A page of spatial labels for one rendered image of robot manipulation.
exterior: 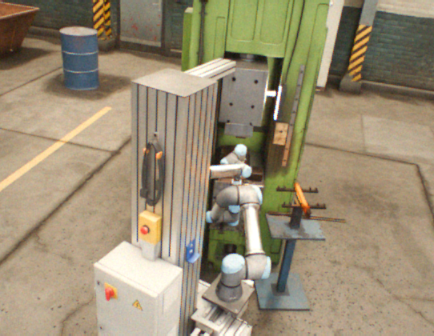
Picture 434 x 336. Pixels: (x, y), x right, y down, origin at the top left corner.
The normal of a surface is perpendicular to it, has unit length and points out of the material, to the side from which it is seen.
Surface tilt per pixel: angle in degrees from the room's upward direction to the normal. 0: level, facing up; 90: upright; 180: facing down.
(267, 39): 90
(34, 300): 0
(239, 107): 90
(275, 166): 90
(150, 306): 90
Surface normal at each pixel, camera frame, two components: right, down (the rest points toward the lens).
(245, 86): -0.06, 0.48
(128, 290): -0.48, 0.38
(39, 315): 0.10, -0.87
